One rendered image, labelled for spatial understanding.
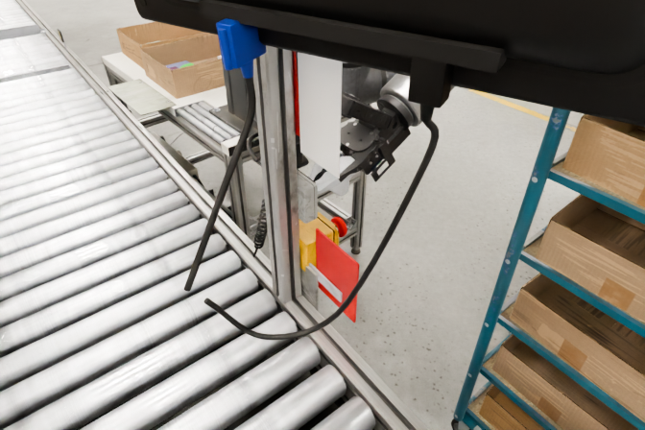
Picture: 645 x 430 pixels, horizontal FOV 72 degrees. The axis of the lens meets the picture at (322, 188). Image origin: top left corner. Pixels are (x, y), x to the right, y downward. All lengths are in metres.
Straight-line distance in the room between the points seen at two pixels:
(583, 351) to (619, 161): 0.41
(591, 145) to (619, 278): 0.24
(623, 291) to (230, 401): 0.68
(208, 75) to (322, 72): 1.11
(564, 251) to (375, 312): 0.97
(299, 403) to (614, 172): 0.61
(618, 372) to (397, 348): 0.82
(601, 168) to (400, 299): 1.13
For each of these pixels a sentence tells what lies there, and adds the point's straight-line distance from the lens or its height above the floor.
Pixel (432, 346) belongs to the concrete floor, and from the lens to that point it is 1.72.
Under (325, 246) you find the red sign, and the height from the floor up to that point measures 0.90.
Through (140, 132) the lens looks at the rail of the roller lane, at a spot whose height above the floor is 0.73.
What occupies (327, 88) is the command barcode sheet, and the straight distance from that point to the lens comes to 0.54.
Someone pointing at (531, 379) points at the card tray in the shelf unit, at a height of 0.41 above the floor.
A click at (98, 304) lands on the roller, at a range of 0.92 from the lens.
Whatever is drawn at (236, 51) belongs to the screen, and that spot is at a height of 1.25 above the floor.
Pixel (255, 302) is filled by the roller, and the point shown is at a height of 0.75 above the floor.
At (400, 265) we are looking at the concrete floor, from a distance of 1.96.
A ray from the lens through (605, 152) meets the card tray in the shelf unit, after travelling 0.86.
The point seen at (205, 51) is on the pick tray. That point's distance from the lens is 1.92.
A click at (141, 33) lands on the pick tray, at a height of 0.81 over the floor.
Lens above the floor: 1.37
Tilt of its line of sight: 35 degrees down
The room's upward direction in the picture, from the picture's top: straight up
